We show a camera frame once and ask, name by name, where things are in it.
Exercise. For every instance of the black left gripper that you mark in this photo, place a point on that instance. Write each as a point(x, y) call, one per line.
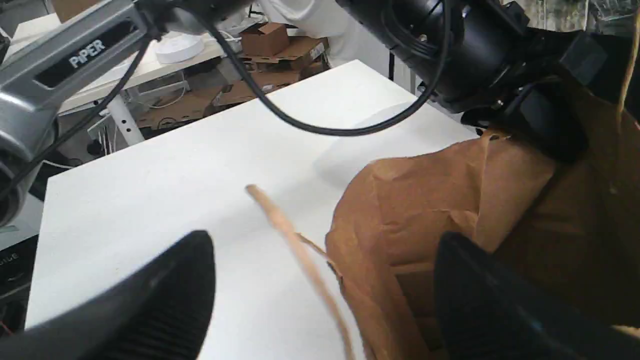
point(479, 52)

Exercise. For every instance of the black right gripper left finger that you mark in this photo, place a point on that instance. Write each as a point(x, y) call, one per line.
point(160, 312)

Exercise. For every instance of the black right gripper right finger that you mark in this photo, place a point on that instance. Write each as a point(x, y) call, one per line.
point(487, 312)

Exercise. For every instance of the brown paper bag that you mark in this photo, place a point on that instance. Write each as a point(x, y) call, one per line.
point(570, 229)

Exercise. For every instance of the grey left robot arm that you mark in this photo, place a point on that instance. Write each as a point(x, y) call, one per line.
point(56, 85)

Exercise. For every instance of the white round device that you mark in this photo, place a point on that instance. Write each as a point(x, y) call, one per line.
point(179, 48)

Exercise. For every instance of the cardboard boxes pile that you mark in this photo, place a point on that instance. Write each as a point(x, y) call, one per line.
point(214, 86)

